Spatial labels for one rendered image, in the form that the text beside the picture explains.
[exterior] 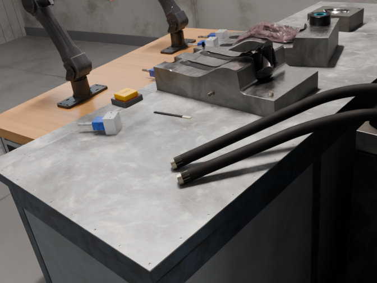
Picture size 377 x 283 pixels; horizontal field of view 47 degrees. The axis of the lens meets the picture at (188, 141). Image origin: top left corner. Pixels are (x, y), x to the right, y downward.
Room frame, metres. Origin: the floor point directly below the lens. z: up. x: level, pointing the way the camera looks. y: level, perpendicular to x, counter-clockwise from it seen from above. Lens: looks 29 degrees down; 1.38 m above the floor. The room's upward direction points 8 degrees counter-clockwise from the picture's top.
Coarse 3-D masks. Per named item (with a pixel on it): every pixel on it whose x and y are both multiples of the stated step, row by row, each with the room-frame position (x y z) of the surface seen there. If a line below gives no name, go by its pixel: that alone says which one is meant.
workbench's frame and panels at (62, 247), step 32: (352, 128) 1.24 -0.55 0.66; (288, 160) 0.92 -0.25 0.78; (320, 160) 1.08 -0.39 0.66; (352, 160) 1.25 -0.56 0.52; (256, 192) 0.82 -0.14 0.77; (288, 192) 0.96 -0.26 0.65; (320, 192) 1.09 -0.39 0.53; (32, 224) 1.01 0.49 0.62; (64, 224) 0.80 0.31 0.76; (224, 224) 0.76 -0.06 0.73; (256, 224) 0.85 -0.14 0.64; (288, 224) 0.95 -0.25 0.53; (320, 224) 1.09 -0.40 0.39; (64, 256) 0.90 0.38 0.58; (96, 256) 0.76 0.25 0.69; (192, 256) 0.68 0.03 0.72; (224, 256) 0.76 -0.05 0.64; (256, 256) 0.84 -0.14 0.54; (288, 256) 0.95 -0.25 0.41; (320, 256) 1.10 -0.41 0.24
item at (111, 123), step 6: (108, 114) 1.19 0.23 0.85; (114, 114) 1.18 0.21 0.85; (96, 120) 1.19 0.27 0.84; (102, 120) 1.18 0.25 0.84; (108, 120) 1.16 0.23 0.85; (114, 120) 1.16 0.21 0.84; (120, 120) 1.20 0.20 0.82; (96, 126) 1.17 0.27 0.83; (102, 126) 1.17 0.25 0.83; (108, 126) 1.16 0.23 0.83; (114, 126) 1.15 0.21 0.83; (120, 126) 1.19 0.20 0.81; (108, 132) 1.16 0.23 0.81; (114, 132) 1.15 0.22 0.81
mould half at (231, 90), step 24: (216, 48) 1.58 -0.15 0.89; (168, 72) 1.41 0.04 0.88; (192, 72) 1.37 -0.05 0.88; (216, 72) 1.26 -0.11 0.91; (240, 72) 1.21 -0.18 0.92; (288, 72) 1.30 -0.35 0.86; (312, 72) 1.28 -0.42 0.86; (192, 96) 1.34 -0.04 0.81; (216, 96) 1.26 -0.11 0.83; (240, 96) 1.19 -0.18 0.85; (264, 96) 1.15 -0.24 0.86; (288, 96) 1.16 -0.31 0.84
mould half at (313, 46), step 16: (240, 32) 1.87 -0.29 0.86; (304, 32) 1.55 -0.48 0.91; (320, 32) 1.53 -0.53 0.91; (336, 32) 1.62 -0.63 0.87; (224, 48) 1.67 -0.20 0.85; (240, 48) 1.61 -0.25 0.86; (288, 48) 1.52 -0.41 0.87; (304, 48) 1.49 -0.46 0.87; (320, 48) 1.46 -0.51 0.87; (336, 48) 1.64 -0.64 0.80; (288, 64) 1.52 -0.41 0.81; (304, 64) 1.49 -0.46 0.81; (320, 64) 1.46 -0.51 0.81
